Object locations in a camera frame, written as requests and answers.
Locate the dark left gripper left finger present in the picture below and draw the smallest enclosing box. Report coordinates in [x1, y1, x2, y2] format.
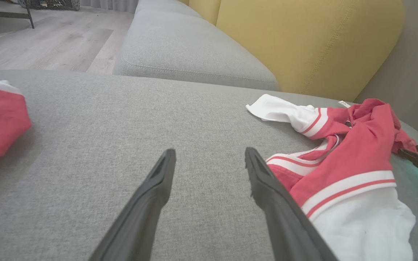
[89, 149, 177, 261]

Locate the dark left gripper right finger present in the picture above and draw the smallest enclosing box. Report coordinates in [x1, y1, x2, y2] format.
[245, 147, 340, 261]

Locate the red jersey with white sleeves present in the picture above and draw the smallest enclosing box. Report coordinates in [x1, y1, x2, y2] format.
[246, 94, 418, 261]

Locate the large grey sofa seat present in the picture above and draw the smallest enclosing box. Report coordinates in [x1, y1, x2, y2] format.
[0, 70, 418, 261]

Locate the yellow sofa back cushion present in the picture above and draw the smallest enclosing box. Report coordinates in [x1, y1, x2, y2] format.
[180, 0, 222, 26]
[216, 0, 405, 102]

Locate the grey sofa seat cushion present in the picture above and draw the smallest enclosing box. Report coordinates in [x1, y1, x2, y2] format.
[113, 0, 280, 91]

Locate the dark wire basket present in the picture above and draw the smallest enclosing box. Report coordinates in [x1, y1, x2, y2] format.
[22, 0, 81, 11]

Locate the black metal table frame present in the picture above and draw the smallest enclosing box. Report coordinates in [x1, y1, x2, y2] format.
[0, 0, 35, 29]

